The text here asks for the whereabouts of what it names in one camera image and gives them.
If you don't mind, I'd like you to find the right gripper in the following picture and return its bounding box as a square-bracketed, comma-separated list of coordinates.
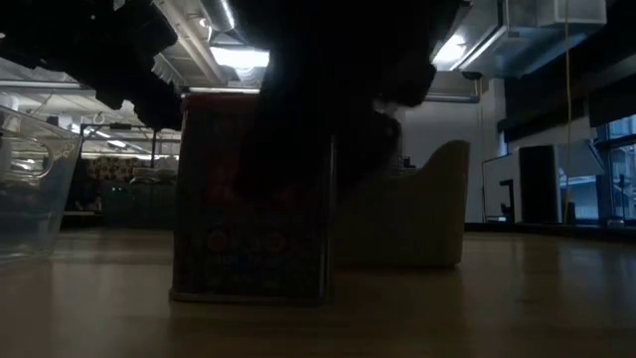
[238, 49, 439, 203]

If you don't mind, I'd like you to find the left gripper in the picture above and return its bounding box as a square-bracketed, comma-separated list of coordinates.
[64, 0, 183, 129]

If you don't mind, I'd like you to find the white lid spice jar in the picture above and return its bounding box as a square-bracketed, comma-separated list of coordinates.
[129, 166, 156, 186]
[152, 166, 179, 186]

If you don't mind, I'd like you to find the red spice tin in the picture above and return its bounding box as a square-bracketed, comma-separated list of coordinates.
[169, 92, 335, 305]

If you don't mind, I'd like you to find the light grey plastic bin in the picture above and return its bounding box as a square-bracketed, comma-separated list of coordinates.
[331, 139, 471, 270]

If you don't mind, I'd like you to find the clear plastic bin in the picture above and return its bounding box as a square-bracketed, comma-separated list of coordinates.
[0, 103, 84, 260]

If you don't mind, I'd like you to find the patterned panel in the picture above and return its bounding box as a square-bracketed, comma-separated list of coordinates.
[86, 156, 145, 183]

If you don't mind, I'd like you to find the long horizontal metal pipe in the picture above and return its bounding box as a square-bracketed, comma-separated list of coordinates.
[0, 81, 481, 104]

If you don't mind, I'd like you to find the dark grey storage bin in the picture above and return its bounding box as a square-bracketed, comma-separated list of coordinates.
[98, 179, 178, 230]

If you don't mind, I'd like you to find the ceiling light panel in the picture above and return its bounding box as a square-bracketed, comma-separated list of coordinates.
[211, 45, 270, 70]

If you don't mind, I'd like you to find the black hooked stand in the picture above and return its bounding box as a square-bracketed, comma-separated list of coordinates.
[498, 177, 516, 224]

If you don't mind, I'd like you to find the black tall cabinet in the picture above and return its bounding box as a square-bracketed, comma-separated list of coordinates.
[518, 144, 558, 225]

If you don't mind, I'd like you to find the black metal frame rig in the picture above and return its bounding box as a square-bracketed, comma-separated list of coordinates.
[78, 122, 183, 170]

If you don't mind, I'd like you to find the round silver air duct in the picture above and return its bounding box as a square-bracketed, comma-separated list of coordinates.
[200, 0, 238, 32]

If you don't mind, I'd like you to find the rectangular metal air duct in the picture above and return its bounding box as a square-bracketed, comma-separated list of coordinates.
[431, 0, 608, 80]

